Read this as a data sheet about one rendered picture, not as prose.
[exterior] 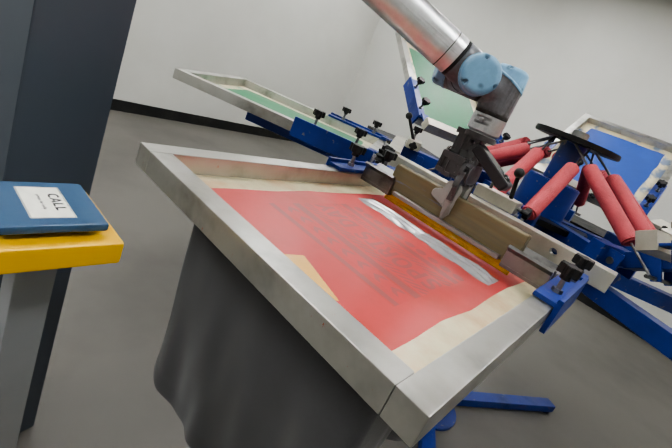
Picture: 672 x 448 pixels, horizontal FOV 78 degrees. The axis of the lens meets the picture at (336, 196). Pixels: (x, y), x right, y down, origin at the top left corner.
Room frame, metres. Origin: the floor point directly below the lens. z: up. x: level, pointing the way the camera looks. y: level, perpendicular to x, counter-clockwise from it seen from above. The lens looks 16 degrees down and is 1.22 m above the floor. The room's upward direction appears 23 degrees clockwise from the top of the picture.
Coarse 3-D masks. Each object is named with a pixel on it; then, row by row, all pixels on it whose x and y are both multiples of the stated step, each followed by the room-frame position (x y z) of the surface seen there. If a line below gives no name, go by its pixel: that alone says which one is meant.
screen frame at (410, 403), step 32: (160, 160) 0.59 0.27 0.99; (192, 160) 0.68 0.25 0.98; (224, 160) 0.73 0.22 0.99; (256, 160) 0.80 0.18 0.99; (288, 160) 0.91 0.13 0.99; (192, 192) 0.53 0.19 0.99; (224, 224) 0.48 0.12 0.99; (256, 256) 0.44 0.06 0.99; (288, 288) 0.41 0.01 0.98; (320, 288) 0.42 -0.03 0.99; (288, 320) 0.40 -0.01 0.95; (320, 320) 0.37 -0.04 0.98; (352, 320) 0.39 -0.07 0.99; (512, 320) 0.56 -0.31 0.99; (544, 320) 0.69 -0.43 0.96; (320, 352) 0.37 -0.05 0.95; (352, 352) 0.35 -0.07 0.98; (384, 352) 0.36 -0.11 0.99; (448, 352) 0.41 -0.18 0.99; (480, 352) 0.44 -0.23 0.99; (352, 384) 0.34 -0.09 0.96; (384, 384) 0.32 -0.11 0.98; (416, 384) 0.33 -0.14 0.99; (448, 384) 0.35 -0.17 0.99; (384, 416) 0.31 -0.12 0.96; (416, 416) 0.30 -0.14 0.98
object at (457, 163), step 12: (468, 132) 0.96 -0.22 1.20; (456, 144) 0.98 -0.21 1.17; (468, 144) 0.97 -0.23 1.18; (492, 144) 0.95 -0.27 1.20; (444, 156) 0.97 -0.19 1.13; (456, 156) 0.95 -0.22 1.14; (468, 156) 0.96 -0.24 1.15; (444, 168) 0.96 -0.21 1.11; (456, 168) 0.95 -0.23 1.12; (468, 168) 0.94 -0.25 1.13; (480, 168) 0.97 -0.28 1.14; (468, 180) 0.94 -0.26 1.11
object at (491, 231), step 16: (400, 176) 1.04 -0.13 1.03; (416, 176) 1.02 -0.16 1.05; (400, 192) 1.03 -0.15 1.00; (416, 192) 1.01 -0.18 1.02; (432, 208) 0.97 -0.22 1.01; (464, 208) 0.93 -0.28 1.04; (480, 208) 0.93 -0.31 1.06; (464, 224) 0.92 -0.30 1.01; (480, 224) 0.90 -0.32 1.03; (496, 224) 0.89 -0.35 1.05; (480, 240) 0.89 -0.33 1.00; (496, 240) 0.88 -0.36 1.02; (512, 240) 0.86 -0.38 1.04; (528, 240) 0.86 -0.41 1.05
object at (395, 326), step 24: (408, 240) 0.83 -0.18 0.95; (312, 264) 0.54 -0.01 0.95; (336, 264) 0.58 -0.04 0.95; (456, 264) 0.81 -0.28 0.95; (480, 264) 0.87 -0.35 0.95; (336, 288) 0.51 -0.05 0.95; (360, 288) 0.53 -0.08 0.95; (456, 288) 0.68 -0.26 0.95; (480, 288) 0.73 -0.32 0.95; (504, 288) 0.79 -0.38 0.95; (360, 312) 0.47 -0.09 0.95; (384, 312) 0.50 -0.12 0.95; (408, 312) 0.53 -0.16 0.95; (432, 312) 0.56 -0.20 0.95; (456, 312) 0.59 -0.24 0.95; (384, 336) 0.44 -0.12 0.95; (408, 336) 0.47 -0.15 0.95
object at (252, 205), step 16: (224, 192) 0.66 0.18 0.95; (240, 192) 0.69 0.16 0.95; (256, 192) 0.73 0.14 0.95; (272, 192) 0.76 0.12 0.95; (288, 192) 0.80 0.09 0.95; (304, 192) 0.84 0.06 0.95; (320, 192) 0.89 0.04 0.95; (240, 208) 0.63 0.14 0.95; (256, 208) 0.65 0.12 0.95; (272, 208) 0.68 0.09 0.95; (368, 208) 0.93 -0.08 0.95; (400, 208) 1.05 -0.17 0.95; (256, 224) 0.59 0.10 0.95; (272, 224) 0.62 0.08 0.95; (288, 224) 0.65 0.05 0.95; (416, 224) 0.97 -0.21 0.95; (272, 240) 0.56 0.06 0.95; (288, 240) 0.59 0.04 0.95; (304, 240) 0.61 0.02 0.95
